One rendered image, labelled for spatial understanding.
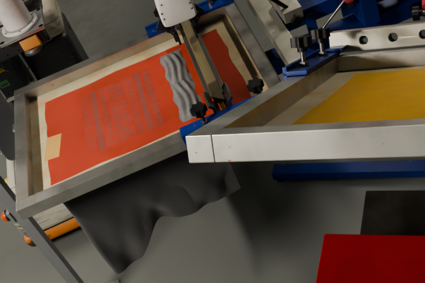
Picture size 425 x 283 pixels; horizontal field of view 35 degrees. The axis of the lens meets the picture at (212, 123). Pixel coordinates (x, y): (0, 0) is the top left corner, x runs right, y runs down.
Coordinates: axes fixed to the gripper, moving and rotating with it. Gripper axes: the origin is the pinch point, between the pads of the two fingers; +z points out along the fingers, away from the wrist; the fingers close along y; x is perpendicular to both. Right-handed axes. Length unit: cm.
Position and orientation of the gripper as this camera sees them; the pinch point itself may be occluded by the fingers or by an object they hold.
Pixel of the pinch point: (186, 34)
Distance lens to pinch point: 195.9
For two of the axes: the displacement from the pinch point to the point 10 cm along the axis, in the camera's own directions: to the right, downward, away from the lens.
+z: 2.9, 7.0, 6.5
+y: -9.3, 3.7, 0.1
